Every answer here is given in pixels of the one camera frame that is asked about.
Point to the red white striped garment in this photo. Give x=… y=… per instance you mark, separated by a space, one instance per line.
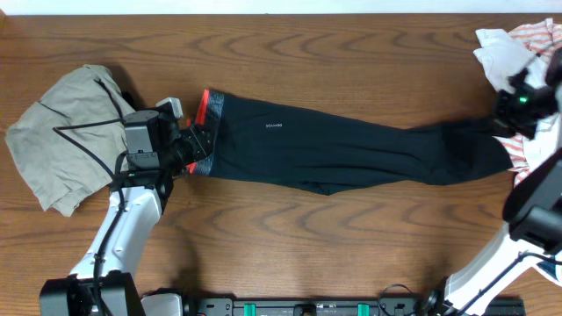
x=527 y=155

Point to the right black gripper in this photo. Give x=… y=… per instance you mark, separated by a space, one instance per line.
x=501 y=120

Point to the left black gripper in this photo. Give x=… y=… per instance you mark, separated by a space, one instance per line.
x=190 y=137

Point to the black leggings with red waistband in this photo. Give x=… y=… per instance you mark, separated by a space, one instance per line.
x=257 y=141

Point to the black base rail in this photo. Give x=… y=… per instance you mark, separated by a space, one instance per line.
x=303 y=307

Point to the khaki folded garment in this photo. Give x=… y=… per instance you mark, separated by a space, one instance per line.
x=60 y=174

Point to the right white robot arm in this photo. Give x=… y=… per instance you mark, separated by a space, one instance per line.
x=531 y=230

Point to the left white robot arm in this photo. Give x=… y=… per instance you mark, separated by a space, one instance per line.
x=102 y=282

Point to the blue patterned garment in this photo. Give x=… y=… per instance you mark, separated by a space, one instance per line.
x=551 y=270

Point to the white shirt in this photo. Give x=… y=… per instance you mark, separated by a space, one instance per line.
x=499 y=57

